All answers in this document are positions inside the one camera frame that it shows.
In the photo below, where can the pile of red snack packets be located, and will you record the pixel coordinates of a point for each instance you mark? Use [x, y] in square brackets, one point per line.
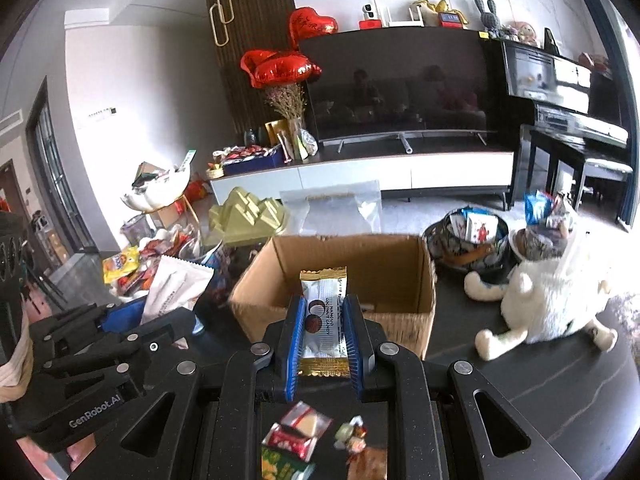
[152, 255]

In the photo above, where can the white and red snack packet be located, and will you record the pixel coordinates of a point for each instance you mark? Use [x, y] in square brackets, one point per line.
[305, 417]

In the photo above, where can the dried flower bouquet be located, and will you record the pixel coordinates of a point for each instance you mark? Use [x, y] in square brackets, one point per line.
[286, 100]

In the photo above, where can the red and blue clock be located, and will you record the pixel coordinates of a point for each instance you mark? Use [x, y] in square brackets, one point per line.
[450, 20]

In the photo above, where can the black metronome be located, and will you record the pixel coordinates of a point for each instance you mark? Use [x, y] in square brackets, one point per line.
[551, 42]

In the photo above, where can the dark slatted wood panel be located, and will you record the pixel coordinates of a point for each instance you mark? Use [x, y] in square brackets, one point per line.
[260, 70]

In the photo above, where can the black upright piano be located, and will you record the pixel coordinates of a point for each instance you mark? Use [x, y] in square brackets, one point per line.
[530, 70]

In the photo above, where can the glass vase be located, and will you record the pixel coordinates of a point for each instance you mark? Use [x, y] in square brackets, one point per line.
[296, 137]

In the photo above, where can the blue snack carton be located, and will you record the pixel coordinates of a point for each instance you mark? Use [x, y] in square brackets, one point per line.
[220, 272]

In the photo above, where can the brown snack packet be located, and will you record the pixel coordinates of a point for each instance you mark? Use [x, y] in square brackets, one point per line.
[369, 465]

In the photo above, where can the clear plastic container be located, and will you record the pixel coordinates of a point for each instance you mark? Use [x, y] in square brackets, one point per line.
[350, 205]

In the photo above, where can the small brown cardboard box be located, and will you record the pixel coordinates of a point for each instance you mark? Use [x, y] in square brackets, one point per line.
[165, 215]

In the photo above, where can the white security camera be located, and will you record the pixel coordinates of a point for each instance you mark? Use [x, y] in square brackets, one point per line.
[368, 10]

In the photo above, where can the yellow snack packet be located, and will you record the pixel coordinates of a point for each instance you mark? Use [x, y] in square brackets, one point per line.
[120, 262]

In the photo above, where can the grey rabbit plush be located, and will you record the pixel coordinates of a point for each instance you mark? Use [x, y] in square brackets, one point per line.
[487, 20]

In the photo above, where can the large white snack bag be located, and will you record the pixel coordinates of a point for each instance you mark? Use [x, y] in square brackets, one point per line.
[175, 285]

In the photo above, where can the gold loop ornament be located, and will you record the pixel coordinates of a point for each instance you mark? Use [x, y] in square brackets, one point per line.
[220, 15]

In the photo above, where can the green wrapped candy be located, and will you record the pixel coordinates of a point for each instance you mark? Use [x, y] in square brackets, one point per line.
[344, 434]

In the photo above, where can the white router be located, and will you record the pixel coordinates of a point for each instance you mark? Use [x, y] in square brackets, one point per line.
[400, 22]

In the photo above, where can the white rimmed bowl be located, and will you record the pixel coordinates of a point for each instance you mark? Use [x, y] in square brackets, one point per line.
[537, 249]

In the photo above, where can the person's left hand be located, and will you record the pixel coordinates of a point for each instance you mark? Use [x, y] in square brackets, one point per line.
[80, 454]

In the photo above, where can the black piano bench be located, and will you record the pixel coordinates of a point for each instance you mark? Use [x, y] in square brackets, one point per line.
[602, 165]

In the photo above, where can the blue tray of snacks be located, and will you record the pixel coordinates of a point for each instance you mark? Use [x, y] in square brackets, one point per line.
[250, 160]

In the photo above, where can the white plush toy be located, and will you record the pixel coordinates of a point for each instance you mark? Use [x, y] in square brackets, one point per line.
[545, 300]

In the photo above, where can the white television cabinet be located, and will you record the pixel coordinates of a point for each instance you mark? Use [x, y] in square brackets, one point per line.
[450, 172]

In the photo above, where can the dark framed door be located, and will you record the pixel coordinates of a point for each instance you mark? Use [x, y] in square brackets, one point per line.
[50, 170]

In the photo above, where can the patterned ceramic bowl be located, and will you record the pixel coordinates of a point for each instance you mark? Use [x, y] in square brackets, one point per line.
[450, 252]

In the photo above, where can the blue snack packet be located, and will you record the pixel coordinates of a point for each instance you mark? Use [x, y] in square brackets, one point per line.
[537, 207]

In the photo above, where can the white shell-shaped stand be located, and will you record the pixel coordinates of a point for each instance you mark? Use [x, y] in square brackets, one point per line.
[155, 192]

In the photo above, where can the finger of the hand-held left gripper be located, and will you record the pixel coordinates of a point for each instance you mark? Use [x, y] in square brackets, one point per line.
[122, 317]
[170, 332]

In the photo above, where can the black flat screen television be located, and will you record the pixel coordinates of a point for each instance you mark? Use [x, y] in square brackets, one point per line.
[400, 85]

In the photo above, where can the cream rocking horse toy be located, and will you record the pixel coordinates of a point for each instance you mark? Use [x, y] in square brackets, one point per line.
[424, 10]

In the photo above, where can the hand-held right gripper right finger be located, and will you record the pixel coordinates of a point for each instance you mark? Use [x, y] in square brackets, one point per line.
[354, 345]

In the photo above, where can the green snack packet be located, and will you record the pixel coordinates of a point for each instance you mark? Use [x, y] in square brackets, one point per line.
[282, 466]

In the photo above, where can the small red box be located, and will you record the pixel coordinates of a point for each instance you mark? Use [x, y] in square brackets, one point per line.
[370, 24]

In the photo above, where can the gold faceted gift box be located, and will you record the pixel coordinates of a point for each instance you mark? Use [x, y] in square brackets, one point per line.
[245, 215]

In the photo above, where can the red gold candy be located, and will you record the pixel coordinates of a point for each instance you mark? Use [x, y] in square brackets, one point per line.
[357, 437]

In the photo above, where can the pink plush doll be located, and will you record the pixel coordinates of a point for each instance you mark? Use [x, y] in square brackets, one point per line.
[526, 32]

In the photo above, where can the white gold-edged snack bar packet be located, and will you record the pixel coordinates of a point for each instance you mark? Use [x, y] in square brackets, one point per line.
[322, 320]

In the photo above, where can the red heart foil balloon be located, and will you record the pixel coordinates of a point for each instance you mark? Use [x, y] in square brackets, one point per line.
[290, 70]
[312, 25]
[250, 62]

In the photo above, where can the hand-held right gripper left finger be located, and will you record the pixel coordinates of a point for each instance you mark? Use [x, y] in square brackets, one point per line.
[295, 345]

